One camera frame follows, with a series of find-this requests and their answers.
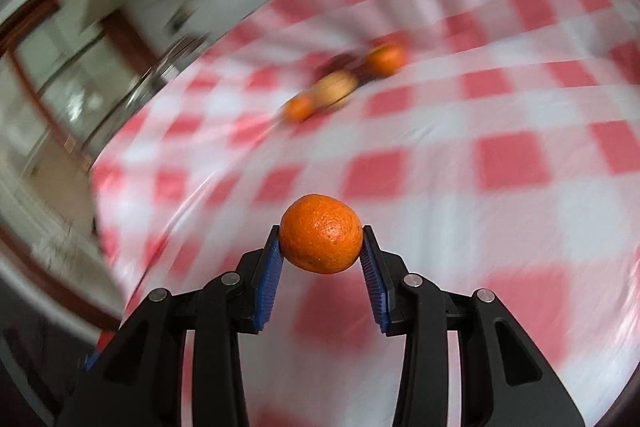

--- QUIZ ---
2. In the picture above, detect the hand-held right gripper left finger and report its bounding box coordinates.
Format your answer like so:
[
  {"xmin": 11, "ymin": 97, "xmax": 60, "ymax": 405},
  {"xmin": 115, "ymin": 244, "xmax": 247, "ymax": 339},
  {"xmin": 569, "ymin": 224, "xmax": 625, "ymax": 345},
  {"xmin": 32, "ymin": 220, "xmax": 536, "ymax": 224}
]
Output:
[{"xmin": 55, "ymin": 225, "xmax": 287, "ymax": 427}]

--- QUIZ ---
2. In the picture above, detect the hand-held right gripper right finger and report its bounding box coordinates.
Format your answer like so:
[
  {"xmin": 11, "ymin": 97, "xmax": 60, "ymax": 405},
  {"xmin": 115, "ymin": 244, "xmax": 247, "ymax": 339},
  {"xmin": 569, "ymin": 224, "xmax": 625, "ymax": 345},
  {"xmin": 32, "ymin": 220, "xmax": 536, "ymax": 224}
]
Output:
[{"xmin": 360, "ymin": 225, "xmax": 587, "ymax": 427}]

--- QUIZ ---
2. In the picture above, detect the small mandarin orange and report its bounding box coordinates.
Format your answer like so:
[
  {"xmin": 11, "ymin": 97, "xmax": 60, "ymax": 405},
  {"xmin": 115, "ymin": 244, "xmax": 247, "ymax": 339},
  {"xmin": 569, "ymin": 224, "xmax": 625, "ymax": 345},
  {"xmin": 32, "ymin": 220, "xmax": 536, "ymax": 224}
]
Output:
[{"xmin": 279, "ymin": 193, "xmax": 364, "ymax": 276}]

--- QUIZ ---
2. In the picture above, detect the mandarin orange with stem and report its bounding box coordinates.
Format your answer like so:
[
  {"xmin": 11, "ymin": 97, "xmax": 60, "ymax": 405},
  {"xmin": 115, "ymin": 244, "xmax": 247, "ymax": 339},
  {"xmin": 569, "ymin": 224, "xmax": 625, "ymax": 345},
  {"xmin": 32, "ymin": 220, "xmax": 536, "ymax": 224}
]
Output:
[{"xmin": 284, "ymin": 94, "xmax": 318, "ymax": 124}]

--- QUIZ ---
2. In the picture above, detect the red white checkered tablecloth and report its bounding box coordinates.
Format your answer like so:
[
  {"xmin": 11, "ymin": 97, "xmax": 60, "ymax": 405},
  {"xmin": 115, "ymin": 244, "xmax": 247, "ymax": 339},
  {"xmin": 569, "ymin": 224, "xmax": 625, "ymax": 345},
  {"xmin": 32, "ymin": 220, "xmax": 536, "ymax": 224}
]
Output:
[{"xmin": 90, "ymin": 0, "xmax": 640, "ymax": 427}]

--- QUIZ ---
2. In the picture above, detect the yellow striped melon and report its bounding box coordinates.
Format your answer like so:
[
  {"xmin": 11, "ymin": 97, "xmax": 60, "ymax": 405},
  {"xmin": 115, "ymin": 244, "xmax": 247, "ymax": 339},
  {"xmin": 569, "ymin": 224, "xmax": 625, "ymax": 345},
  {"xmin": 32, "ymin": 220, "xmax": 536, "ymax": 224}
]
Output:
[{"xmin": 312, "ymin": 71, "xmax": 360, "ymax": 110}]

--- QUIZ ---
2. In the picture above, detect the large mandarin orange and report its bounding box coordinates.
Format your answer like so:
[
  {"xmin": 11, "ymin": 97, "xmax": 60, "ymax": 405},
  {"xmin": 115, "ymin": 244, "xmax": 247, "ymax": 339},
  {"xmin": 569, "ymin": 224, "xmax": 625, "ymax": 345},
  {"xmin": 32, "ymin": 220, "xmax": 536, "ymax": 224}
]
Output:
[{"xmin": 364, "ymin": 43, "xmax": 407, "ymax": 78}]

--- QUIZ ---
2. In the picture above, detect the brown wooden framed door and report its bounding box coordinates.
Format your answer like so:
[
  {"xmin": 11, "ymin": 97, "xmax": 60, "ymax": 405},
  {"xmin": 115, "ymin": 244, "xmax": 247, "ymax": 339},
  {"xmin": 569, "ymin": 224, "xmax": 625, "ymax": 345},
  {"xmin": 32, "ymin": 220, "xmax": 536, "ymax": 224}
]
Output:
[{"xmin": 0, "ymin": 0, "xmax": 168, "ymax": 162}]

